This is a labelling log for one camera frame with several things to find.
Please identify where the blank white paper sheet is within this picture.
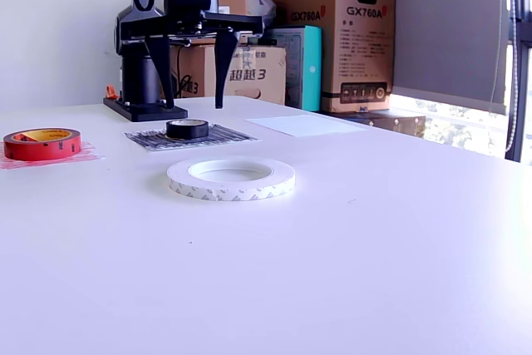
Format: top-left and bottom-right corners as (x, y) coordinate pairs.
(244, 113), (367, 138)

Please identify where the tall GX760A cardboard box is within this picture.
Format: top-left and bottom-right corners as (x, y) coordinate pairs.
(257, 0), (397, 114)

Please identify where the large brown cardboard box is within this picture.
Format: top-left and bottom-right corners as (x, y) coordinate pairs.
(160, 43), (288, 106)

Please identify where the red tape roll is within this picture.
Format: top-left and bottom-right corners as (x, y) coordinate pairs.
(2, 127), (83, 162)

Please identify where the black hanging power cable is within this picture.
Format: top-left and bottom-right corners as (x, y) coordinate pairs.
(172, 45), (196, 98)

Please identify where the teal black carton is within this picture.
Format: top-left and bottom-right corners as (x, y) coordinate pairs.
(264, 25), (323, 112)

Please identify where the white plastic bag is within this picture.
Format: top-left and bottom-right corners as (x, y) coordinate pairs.
(246, 0), (278, 31)

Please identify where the small black tape roll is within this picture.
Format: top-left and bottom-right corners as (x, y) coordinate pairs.
(165, 119), (210, 141)

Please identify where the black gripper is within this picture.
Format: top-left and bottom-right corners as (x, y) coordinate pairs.
(118, 0), (265, 111)

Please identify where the large white tape roll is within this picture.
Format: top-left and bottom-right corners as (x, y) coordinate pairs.
(166, 155), (297, 203)

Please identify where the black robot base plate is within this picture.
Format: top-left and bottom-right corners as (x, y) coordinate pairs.
(102, 96), (189, 123)

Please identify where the white bead chain cord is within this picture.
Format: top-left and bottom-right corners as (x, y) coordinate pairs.
(488, 0), (523, 153)

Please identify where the red scribbled paper sheet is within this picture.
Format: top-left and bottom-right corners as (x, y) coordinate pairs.
(0, 141), (105, 171)

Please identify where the gray roller blind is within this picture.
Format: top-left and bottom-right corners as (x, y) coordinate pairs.
(376, 0), (511, 116)

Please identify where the black scribbled paper sheet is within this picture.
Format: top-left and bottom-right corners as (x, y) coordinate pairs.
(123, 122), (259, 153)

